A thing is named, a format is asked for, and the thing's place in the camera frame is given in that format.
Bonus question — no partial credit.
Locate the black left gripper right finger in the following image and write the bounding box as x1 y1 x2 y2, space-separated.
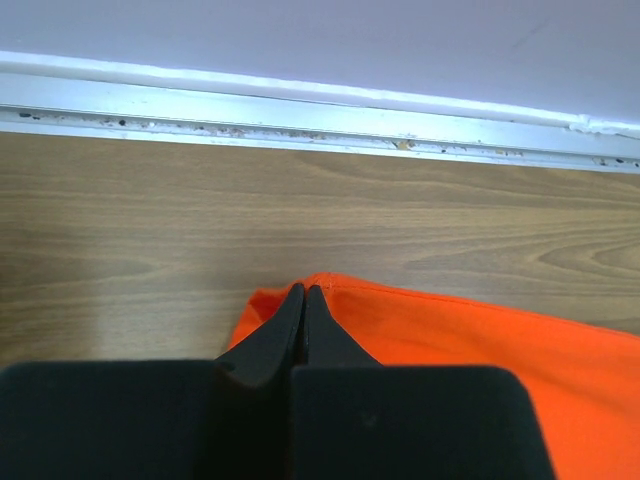
291 286 555 479

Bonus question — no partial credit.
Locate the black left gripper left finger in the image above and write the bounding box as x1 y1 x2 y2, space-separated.
1 285 304 479

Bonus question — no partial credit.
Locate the orange t shirt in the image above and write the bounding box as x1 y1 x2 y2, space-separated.
229 273 639 479

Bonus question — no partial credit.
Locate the aluminium frame rail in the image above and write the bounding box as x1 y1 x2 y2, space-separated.
1 51 639 174

